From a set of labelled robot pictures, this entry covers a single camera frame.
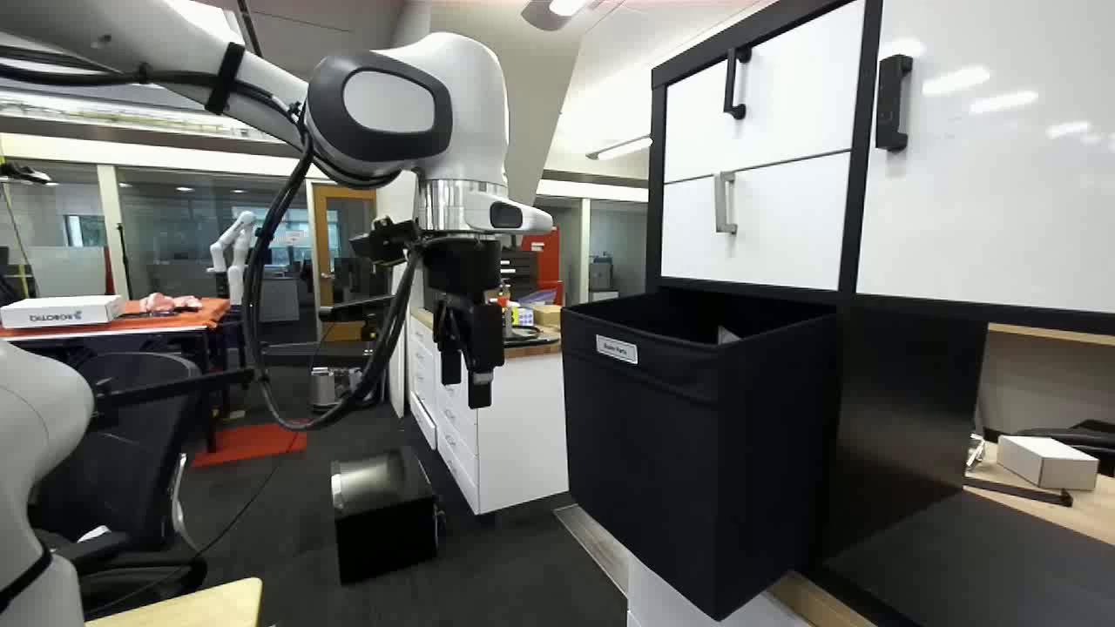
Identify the small black open box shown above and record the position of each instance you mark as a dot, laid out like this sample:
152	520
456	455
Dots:
388	527

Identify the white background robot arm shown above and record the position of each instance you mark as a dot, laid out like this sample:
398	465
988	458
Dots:
231	249

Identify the light wooden table corner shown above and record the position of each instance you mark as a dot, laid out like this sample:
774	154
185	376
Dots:
185	608

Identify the white robot base segment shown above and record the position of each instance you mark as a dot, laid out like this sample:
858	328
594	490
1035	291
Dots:
34	465

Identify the white drawer cabinet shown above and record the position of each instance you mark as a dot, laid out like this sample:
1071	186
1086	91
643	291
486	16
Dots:
858	174

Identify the orange table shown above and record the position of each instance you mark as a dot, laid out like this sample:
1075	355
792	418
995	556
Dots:
160	318

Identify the orange floor mat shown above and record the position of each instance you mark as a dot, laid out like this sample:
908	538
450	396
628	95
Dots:
247	442

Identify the black fabric storage bin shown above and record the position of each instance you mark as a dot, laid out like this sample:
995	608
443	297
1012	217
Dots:
698	465

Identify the white cabinet door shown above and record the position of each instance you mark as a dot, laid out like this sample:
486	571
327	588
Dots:
999	196

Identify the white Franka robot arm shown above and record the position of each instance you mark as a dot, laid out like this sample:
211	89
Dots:
455	105

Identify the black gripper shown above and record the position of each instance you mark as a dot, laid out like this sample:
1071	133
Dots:
460	267

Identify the small white cardboard box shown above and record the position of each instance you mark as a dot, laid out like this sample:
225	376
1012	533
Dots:
1047	462

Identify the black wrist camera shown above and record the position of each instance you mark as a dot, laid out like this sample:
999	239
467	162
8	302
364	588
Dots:
385	242

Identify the black office chair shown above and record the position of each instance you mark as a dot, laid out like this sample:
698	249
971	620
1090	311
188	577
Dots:
127	455

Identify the red background object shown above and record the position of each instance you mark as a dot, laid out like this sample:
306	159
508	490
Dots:
546	267

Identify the flat white box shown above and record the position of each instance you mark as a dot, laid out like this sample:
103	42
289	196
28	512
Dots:
57	311

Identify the white low cabinet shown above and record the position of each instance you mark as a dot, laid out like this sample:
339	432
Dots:
508	439

